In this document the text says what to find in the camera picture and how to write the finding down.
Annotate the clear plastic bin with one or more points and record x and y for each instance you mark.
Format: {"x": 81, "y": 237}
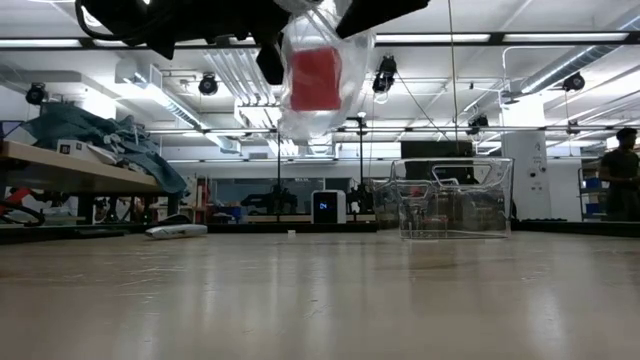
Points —
{"x": 450, "y": 210}

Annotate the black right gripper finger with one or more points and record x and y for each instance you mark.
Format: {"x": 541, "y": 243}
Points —
{"x": 385, "y": 15}

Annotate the teal crumpled cloth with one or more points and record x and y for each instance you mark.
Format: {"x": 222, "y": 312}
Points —
{"x": 100, "y": 127}

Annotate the black ceiling spotlight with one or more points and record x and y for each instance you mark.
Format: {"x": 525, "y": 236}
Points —
{"x": 478, "y": 125}
{"x": 574, "y": 82}
{"x": 386, "y": 75}
{"x": 208, "y": 85}
{"x": 36, "y": 94}

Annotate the black gantry stand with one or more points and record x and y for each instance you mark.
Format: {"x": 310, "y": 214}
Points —
{"x": 361, "y": 165}

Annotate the wooden workbench grey steel legs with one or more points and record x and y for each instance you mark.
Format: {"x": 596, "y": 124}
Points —
{"x": 75, "y": 175}

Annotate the pink elastic bandage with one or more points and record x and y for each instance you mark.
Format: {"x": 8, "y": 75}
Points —
{"x": 316, "y": 80}

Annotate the person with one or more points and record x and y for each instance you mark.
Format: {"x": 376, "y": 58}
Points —
{"x": 620, "y": 170}

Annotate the white cardboard box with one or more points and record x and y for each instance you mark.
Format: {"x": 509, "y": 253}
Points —
{"x": 80, "y": 150}

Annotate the silver air duct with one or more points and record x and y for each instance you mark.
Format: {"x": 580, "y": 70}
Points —
{"x": 565, "y": 65}

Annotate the clear plastic bag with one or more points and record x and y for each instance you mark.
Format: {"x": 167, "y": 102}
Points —
{"x": 325, "y": 122}

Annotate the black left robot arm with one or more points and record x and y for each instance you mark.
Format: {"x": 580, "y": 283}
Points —
{"x": 125, "y": 20}

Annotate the black wall panel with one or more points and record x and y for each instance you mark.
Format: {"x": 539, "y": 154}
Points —
{"x": 435, "y": 150}

